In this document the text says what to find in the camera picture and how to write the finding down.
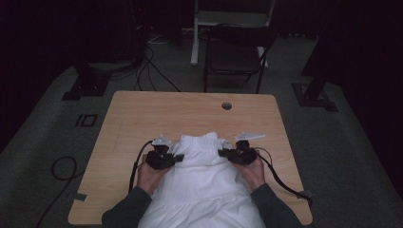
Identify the black folding chair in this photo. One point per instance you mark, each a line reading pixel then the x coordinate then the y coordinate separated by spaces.
pixel 234 53

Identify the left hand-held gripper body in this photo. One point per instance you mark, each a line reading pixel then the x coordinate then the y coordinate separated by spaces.
pixel 160 155

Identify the white tiered skirt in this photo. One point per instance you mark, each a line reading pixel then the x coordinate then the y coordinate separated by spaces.
pixel 202 183

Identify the person's left hand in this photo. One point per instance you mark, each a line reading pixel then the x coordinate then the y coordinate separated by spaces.
pixel 149 179

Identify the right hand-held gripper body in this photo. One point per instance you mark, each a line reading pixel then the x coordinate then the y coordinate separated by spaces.
pixel 244 150

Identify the person's right hand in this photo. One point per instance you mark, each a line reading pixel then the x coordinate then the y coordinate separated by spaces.
pixel 252 174

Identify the black stand with square base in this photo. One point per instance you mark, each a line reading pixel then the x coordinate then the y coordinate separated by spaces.
pixel 315 95
pixel 87 84

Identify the grey tape piece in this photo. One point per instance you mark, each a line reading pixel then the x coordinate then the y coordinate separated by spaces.
pixel 304 193

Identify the white metal frame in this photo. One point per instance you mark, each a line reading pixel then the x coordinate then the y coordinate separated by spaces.
pixel 198 31

